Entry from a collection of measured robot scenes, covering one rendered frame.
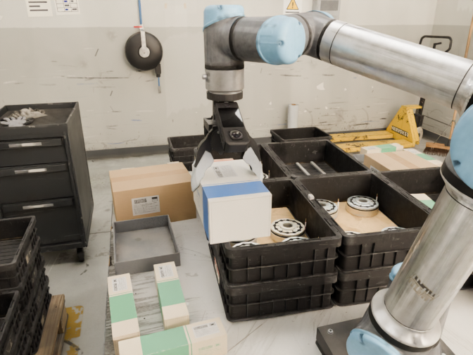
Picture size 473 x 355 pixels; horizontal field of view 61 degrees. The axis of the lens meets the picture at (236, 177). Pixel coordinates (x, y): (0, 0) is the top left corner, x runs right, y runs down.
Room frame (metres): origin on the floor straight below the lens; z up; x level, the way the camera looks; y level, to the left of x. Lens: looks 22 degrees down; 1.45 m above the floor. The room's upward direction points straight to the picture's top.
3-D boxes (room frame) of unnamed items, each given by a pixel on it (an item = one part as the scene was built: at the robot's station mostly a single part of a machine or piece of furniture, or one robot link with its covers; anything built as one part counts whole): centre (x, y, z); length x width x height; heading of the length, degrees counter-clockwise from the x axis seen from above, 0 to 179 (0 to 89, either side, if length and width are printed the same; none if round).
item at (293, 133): (2.97, -0.49, 0.37); 0.40 x 0.30 x 0.45; 105
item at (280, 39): (0.73, -0.06, 1.41); 0.11 x 0.11 x 0.08; 49
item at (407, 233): (1.09, -0.38, 0.92); 0.40 x 0.30 x 0.02; 11
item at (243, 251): (1.03, -0.08, 0.92); 0.40 x 0.30 x 0.02; 11
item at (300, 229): (1.04, -0.15, 0.86); 0.10 x 0.10 x 0.01
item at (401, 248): (1.09, -0.38, 0.87); 0.40 x 0.30 x 0.11; 11
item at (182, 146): (2.77, 0.29, 0.37); 0.40 x 0.30 x 0.45; 105
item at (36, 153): (2.32, 1.20, 0.45); 0.60 x 0.45 x 0.90; 15
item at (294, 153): (1.48, -0.30, 0.87); 0.40 x 0.30 x 0.11; 11
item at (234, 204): (0.76, 0.02, 1.09); 0.20 x 0.12 x 0.09; 15
